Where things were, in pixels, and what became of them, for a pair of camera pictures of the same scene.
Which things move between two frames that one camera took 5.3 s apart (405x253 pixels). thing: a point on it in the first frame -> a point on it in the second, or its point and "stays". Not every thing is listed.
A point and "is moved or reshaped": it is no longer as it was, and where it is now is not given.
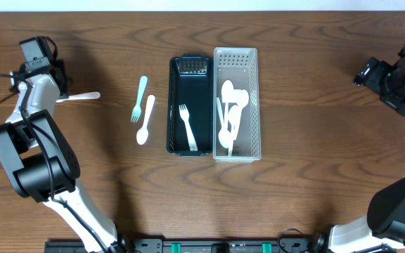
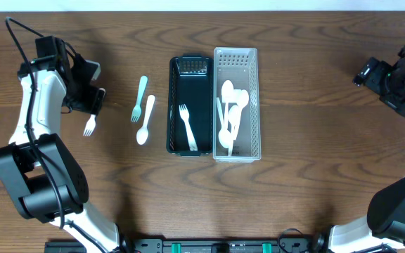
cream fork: x=82 y=96 is moved or reshaped
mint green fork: x=136 y=111 stays
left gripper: x=62 y=79 -> x=92 y=100
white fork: x=185 y=114 stays
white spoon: x=227 y=93 stays
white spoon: x=224 y=135 stays
